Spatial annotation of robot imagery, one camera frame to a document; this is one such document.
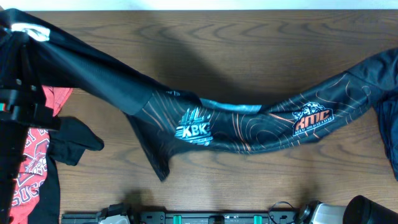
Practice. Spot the black orange-patterned jersey shirt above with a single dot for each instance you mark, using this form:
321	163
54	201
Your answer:
168	122

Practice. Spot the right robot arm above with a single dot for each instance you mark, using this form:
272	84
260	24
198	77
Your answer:
359	210

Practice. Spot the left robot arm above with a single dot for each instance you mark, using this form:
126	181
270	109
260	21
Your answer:
22	107

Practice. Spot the plain black garment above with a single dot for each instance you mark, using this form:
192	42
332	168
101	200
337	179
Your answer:
67	146

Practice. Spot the red printed t-shirt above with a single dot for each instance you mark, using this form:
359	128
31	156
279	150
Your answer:
36	196

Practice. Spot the dark navy blue garment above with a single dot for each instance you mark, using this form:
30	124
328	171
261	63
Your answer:
386	110

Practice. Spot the black mounting rail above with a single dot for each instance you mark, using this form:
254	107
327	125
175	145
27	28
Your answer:
284	217

